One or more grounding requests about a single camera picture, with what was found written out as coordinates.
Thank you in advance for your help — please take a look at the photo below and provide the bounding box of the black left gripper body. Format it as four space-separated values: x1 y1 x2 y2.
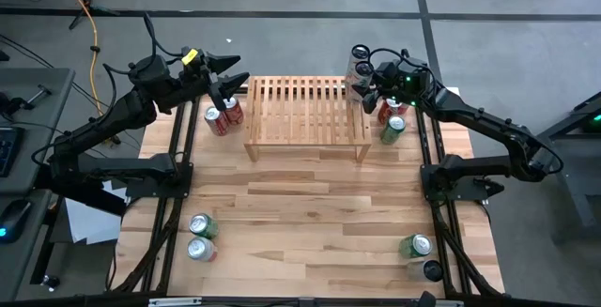
180 47 225 111

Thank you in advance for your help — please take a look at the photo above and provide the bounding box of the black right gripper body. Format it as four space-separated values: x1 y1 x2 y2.
379 57 436 109

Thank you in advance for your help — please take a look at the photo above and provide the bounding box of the red Coca-Cola Star Wars can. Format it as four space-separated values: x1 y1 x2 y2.
378 98 409 126
221 96 246 127

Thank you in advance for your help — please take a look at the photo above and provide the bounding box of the white can with black lid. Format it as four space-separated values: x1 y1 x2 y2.
346 43 372 83
406 258 445 284

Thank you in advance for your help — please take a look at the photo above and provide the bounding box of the green Sprite can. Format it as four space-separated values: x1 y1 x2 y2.
188 212 220 240
378 114 408 146
398 233 435 260

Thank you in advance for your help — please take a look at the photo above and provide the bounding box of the white and pink soda can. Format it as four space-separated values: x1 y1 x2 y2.
186 236 219 264

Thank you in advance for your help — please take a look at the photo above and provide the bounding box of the wooden slatted shelf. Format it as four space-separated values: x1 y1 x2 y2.
242 74 374 163

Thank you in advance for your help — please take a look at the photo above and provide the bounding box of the white paper sheet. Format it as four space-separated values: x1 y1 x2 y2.
64 196 124 246
100 178 131 203

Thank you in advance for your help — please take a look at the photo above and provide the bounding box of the grey desk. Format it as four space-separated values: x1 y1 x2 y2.
0 189 54 301
0 67 76 195

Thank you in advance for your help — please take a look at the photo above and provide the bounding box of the black support beam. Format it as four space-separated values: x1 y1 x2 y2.
37 175 129 217

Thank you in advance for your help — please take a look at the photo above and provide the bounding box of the black desk clamp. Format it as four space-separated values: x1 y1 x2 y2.
0 84 54 115

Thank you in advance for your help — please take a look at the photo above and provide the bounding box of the black keyboard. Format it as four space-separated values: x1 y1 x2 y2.
0 126 27 179

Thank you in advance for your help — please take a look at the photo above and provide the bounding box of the black computer mouse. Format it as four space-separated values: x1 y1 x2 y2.
0 199 33 245

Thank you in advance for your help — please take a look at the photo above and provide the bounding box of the small black knob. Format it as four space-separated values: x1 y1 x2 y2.
39 273 62 292

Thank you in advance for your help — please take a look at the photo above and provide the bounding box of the yellow extension cord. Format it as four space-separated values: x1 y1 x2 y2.
50 0 105 116

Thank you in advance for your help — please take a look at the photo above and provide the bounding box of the dark neighbouring workstation frame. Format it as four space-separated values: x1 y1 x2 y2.
516 89 601 245

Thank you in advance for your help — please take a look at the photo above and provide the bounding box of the silver metal bracket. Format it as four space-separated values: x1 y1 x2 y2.
147 297 203 307
411 299 464 307

